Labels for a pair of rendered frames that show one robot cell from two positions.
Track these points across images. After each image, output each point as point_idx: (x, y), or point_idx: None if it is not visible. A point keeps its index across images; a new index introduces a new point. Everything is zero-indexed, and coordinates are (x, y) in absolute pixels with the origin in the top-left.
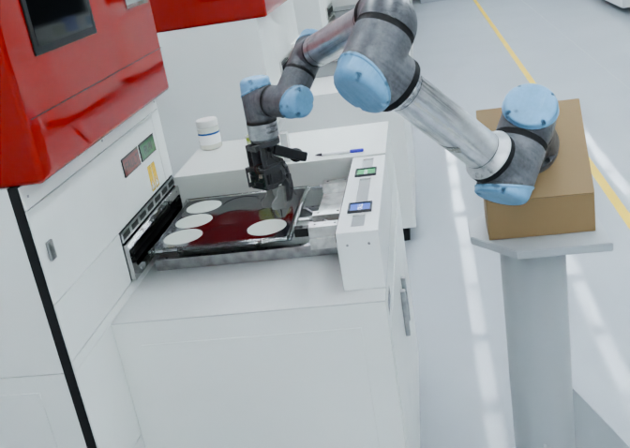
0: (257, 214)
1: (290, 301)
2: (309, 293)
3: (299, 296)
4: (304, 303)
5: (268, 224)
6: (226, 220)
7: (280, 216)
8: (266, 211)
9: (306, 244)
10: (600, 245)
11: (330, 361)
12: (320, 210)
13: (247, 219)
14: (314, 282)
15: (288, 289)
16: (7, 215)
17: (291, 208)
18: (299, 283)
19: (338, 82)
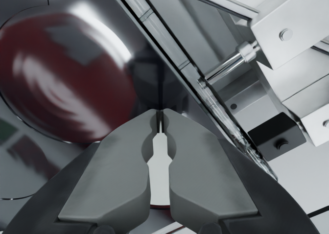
0: (32, 115)
1: (304, 201)
2: (324, 180)
3: (312, 190)
4: (328, 197)
5: (152, 157)
6: (4, 180)
7: (134, 100)
8: (34, 84)
9: (245, 97)
10: None
11: None
12: (279, 8)
13: (57, 157)
14: (315, 156)
15: (281, 184)
16: None
17: (100, 21)
18: (289, 168)
19: None
